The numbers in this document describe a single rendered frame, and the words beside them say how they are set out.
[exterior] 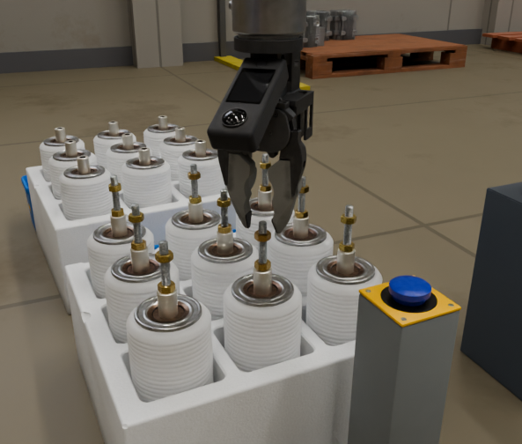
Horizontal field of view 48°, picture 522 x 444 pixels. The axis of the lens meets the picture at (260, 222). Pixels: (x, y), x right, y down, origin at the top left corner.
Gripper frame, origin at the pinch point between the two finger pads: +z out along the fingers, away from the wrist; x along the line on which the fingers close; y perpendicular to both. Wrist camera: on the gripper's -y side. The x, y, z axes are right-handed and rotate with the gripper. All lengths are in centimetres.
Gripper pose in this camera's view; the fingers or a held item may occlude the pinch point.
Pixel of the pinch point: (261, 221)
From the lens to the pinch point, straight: 66.8
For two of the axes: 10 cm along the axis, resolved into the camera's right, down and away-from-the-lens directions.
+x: -9.2, -1.6, 3.5
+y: 3.9, -3.7, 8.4
